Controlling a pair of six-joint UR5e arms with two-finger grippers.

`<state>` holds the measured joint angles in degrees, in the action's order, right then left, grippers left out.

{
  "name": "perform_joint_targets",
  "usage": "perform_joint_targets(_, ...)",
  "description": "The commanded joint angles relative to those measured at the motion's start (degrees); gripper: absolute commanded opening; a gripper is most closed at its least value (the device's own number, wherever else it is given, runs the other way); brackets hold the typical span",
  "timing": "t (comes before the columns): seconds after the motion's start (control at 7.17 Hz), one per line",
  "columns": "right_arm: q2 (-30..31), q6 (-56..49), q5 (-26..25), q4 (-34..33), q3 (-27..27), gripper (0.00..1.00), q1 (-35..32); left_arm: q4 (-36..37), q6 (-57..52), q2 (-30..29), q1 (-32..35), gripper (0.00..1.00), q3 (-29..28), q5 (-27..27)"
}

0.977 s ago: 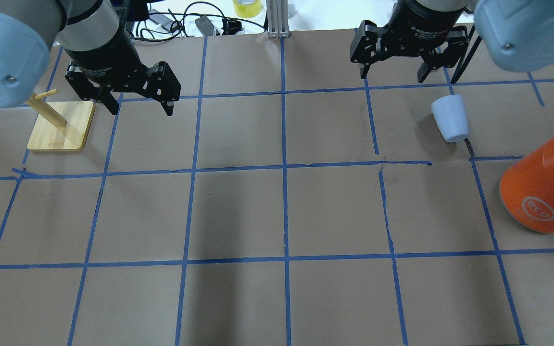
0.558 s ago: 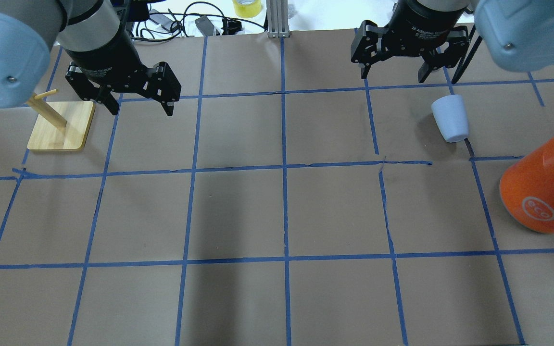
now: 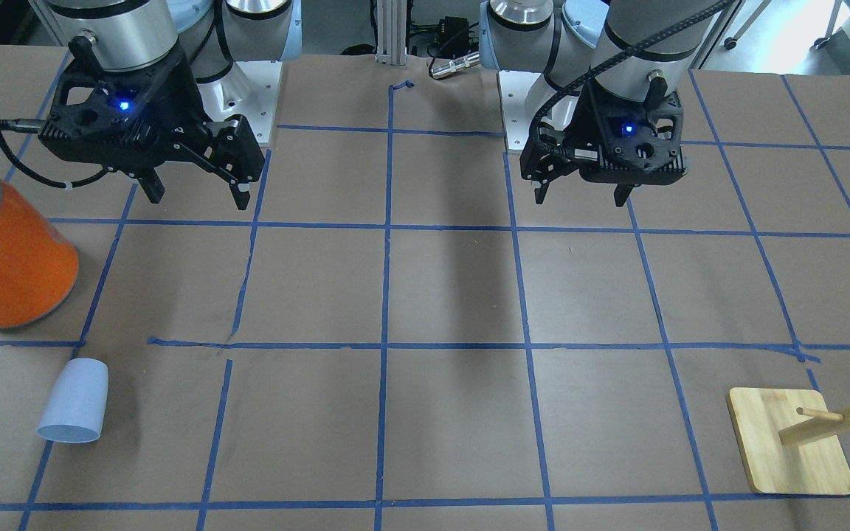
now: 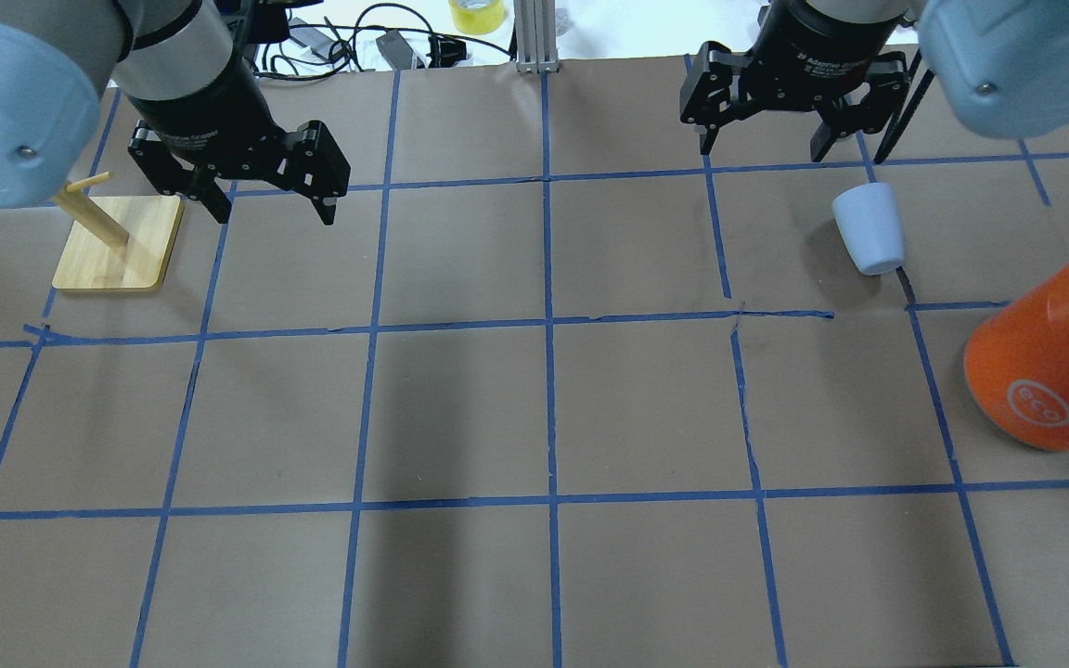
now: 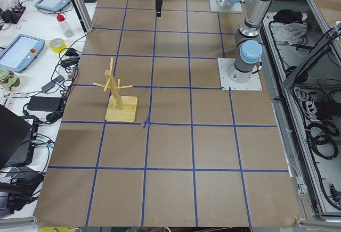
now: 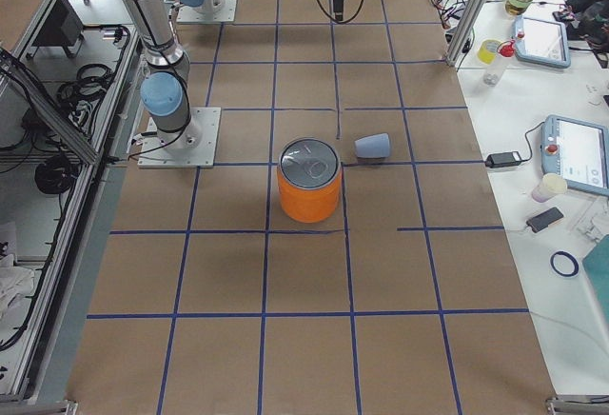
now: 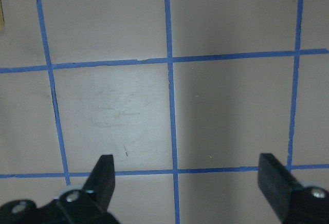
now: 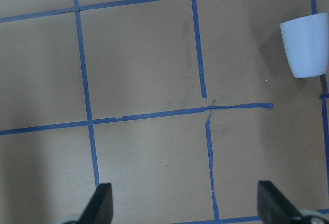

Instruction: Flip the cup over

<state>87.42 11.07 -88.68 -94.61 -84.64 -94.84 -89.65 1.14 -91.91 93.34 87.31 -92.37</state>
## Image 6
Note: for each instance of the light blue plastic cup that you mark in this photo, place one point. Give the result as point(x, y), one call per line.
point(373, 146)

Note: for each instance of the yellow tape roll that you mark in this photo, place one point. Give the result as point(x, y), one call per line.
point(488, 50)

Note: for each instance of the clear bottle with red cap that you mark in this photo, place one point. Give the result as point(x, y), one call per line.
point(502, 59)

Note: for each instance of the orange bin with grey lid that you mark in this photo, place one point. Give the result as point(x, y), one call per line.
point(309, 176)

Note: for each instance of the far blue teach pendant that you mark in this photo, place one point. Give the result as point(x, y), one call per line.
point(541, 42)

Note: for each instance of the blue teach pendant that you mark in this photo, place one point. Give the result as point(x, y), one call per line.
point(541, 42)
point(577, 151)

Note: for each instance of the black power adapter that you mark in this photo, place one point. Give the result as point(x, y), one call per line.
point(506, 159)

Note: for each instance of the near blue teach pendant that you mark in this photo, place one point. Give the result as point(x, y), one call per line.
point(577, 151)

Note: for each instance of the black smartphone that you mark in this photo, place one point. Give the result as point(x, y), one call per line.
point(544, 219)

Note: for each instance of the white crumpled cloth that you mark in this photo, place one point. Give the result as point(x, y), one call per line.
point(16, 283)

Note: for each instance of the aluminium frame post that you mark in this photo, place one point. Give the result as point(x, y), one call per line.
point(463, 29)

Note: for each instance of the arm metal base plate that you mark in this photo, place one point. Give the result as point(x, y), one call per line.
point(186, 15)
point(196, 147)

